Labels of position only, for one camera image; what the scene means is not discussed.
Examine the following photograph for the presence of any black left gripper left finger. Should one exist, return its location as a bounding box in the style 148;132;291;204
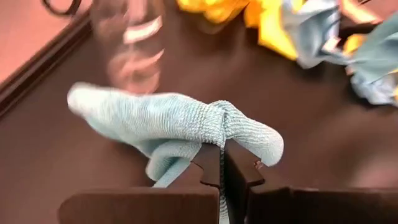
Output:
58;142;221;224

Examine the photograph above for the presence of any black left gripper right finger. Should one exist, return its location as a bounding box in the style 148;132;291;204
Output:
224;139;398;224

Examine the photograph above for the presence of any teal microfiber towel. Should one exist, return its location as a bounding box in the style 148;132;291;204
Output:
281;0;349;70
349;12;398;108
67;81;285;224

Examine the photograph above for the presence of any yellow microfiber towel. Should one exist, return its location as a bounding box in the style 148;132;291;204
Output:
341;33;368;55
244;0;299;60
177;0;249;25

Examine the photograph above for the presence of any clear spray bottle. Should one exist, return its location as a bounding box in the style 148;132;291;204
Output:
89;0;165;94

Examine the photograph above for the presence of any black aluminium table frame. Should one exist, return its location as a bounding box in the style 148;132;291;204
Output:
0;9;94;119

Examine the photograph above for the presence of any black coiled cable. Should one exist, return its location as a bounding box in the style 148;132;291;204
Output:
42;0;83;17

